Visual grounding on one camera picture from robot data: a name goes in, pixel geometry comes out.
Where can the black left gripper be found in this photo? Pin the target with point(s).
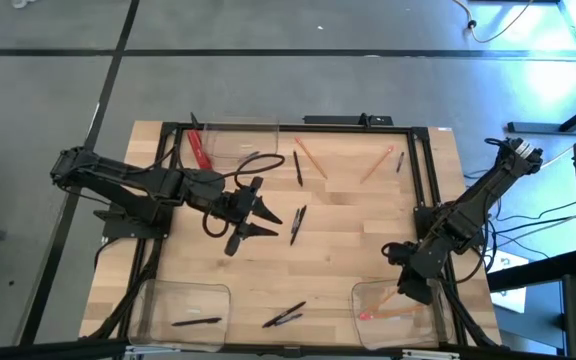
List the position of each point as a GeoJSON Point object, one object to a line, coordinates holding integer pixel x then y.
{"type": "Point", "coordinates": [238, 207]}

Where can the clear plastic bin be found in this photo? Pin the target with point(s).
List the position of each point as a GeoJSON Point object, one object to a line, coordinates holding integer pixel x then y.
{"type": "Point", "coordinates": [228, 142]}
{"type": "Point", "coordinates": [418, 335]}
{"type": "Point", "coordinates": [168, 305]}

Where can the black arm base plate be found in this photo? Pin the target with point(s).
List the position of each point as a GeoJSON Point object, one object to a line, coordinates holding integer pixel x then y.
{"type": "Point", "coordinates": [475, 239]}
{"type": "Point", "coordinates": [118, 231]}

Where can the short dark pen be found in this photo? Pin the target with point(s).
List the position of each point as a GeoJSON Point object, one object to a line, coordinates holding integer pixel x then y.
{"type": "Point", "coordinates": [400, 162]}

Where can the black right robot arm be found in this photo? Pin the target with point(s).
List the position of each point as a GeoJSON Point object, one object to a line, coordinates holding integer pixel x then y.
{"type": "Point", "coordinates": [473, 205]}

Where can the black pen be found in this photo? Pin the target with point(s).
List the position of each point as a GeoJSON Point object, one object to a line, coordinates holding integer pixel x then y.
{"type": "Point", "coordinates": [298, 169]}
{"type": "Point", "coordinates": [295, 222]}
{"type": "Point", "coordinates": [195, 321]}
{"type": "Point", "coordinates": [284, 314]}
{"type": "Point", "coordinates": [298, 224]}

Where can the black aluminium table frame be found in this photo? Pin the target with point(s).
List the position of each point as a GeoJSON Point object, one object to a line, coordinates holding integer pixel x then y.
{"type": "Point", "coordinates": [333, 128]}

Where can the red stapler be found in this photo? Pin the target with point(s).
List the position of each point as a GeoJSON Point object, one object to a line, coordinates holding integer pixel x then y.
{"type": "Point", "coordinates": [199, 147]}

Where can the long black device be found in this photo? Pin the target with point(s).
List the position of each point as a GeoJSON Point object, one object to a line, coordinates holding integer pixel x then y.
{"type": "Point", "coordinates": [338, 120]}

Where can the black metal beam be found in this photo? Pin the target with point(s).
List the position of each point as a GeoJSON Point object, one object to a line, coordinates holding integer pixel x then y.
{"type": "Point", "coordinates": [553, 128]}

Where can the white paper sheet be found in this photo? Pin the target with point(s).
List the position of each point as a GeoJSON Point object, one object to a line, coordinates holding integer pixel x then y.
{"type": "Point", "coordinates": [513, 300]}

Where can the person's shoe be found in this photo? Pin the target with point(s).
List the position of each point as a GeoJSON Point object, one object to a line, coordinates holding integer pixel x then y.
{"type": "Point", "coordinates": [18, 2]}

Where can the orange pencil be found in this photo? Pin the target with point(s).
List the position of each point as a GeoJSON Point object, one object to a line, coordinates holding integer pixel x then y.
{"type": "Point", "coordinates": [378, 164]}
{"type": "Point", "coordinates": [393, 313]}
{"type": "Point", "coordinates": [383, 300]}
{"type": "Point", "coordinates": [311, 158]}

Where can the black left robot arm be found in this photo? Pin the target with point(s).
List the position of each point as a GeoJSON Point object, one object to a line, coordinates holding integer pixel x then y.
{"type": "Point", "coordinates": [118, 175]}

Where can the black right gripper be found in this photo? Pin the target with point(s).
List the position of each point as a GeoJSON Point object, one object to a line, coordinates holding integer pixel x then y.
{"type": "Point", "coordinates": [417, 289]}

